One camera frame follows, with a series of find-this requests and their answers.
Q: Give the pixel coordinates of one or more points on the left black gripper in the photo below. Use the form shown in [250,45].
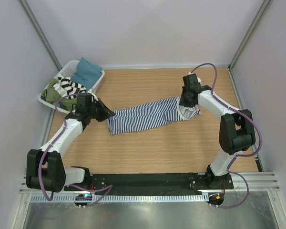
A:
[106,112]

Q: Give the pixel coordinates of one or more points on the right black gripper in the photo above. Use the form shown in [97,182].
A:
[182,102]

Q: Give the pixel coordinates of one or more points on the blue white striped tank top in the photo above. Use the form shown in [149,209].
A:
[150,115]

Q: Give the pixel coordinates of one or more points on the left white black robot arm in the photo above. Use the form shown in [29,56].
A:
[44,169]

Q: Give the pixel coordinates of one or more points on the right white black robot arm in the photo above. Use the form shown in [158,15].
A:
[236,131]

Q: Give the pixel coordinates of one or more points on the teal folded cloth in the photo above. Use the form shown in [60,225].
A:
[87,74]

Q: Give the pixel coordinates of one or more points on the black white striped garment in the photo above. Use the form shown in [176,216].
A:
[67,88]

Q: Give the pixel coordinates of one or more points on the olive green garment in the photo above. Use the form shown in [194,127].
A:
[49,96]

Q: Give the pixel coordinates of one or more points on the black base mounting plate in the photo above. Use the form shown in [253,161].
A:
[155,182]

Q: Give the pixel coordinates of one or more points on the white slotted cable duct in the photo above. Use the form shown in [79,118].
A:
[83,198]

